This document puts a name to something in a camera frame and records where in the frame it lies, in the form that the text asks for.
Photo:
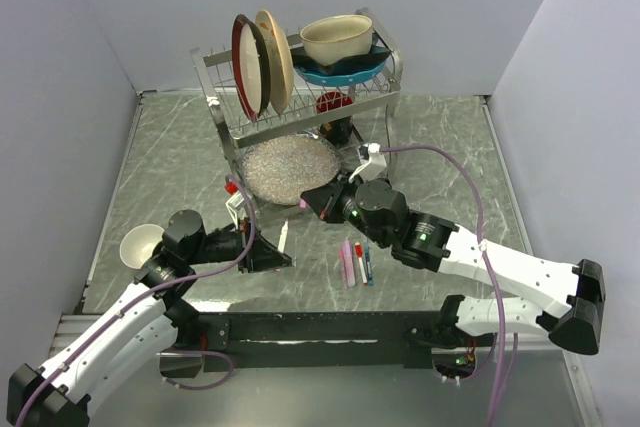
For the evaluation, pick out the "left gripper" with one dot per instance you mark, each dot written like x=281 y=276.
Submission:
x=262 y=256

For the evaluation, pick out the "black base bar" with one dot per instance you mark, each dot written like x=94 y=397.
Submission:
x=324 y=339

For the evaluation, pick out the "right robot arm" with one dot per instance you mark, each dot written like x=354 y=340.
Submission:
x=561 y=301

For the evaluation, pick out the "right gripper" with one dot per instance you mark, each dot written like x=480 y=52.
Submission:
x=322 y=199

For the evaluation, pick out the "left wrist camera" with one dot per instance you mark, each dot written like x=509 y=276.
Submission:
x=236 y=204

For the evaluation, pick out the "steel two-tier dish rack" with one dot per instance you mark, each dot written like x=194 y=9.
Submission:
x=237 y=133

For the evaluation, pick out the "beige plate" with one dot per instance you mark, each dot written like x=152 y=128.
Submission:
x=280 y=61

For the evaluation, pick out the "thick pink marker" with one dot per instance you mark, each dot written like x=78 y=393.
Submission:
x=347 y=247

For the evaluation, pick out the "red-rimmed white plate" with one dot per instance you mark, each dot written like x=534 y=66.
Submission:
x=251 y=67

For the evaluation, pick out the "red cup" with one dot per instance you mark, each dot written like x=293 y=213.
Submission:
x=330 y=101

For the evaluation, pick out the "white paper cup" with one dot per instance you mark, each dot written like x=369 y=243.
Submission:
x=138 y=245

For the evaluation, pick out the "blue dotted dish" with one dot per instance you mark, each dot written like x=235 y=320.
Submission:
x=343 y=73

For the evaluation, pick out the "cream ceramic bowl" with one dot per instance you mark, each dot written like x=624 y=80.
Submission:
x=331 y=39

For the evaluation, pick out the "blue pen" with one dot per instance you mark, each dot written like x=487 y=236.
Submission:
x=368 y=265

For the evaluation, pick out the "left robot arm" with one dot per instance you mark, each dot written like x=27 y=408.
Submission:
x=148 y=318

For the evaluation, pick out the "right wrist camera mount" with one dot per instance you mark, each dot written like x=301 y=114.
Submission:
x=372 y=163

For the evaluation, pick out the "white pen with red tip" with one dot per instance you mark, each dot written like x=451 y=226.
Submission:
x=361 y=264

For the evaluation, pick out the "dark jar under rack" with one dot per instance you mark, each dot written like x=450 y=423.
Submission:
x=337 y=132

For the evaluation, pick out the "slim pink highlighter pen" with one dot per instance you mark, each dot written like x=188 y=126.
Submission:
x=343 y=268

